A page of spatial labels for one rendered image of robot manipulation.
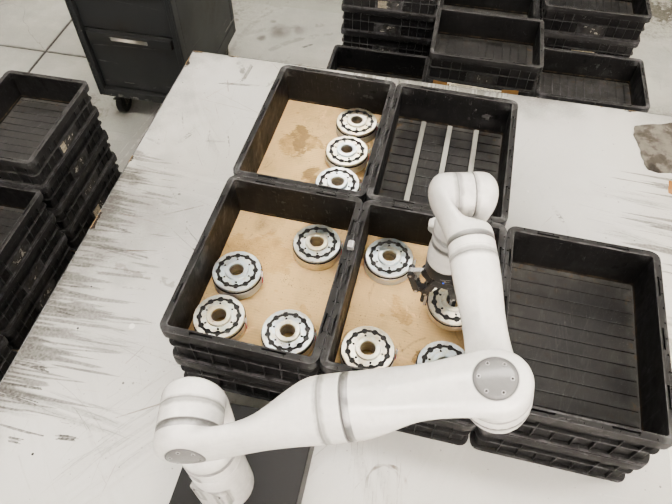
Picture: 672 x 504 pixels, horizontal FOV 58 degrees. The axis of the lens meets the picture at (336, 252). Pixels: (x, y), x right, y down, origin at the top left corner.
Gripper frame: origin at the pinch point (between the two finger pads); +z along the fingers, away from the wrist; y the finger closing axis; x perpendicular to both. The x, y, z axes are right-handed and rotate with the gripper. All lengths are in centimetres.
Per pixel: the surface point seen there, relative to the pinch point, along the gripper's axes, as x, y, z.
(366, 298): -0.4, -14.2, 4.4
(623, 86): 147, 59, 53
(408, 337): -7.3, -4.3, 4.4
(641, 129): 82, 50, 19
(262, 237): 9.6, -39.9, 4.1
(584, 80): 148, 44, 53
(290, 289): -2.1, -30.1, 4.1
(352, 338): -11.7, -14.7, 1.2
